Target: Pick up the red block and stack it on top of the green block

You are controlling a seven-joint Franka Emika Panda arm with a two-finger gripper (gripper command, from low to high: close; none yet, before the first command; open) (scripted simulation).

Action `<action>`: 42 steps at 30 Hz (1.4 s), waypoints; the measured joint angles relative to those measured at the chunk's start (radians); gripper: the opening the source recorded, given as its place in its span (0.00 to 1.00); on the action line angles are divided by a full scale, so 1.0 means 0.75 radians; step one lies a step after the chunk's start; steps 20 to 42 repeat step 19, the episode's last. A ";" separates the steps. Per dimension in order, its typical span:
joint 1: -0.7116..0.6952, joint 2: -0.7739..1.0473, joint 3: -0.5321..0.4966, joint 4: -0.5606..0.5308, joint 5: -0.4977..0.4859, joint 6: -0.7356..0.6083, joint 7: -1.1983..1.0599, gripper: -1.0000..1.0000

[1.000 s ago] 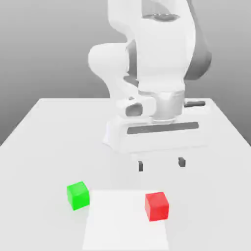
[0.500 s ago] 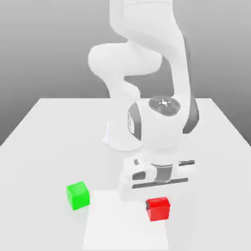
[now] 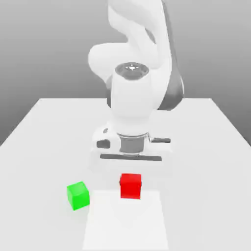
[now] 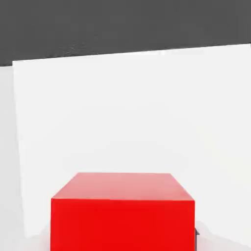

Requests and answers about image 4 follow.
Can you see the small red cube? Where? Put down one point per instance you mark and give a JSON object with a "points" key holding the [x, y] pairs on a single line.
{"points": [[122, 223]]}

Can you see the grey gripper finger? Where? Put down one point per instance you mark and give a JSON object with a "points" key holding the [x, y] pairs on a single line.
{"points": [[204, 241]]}

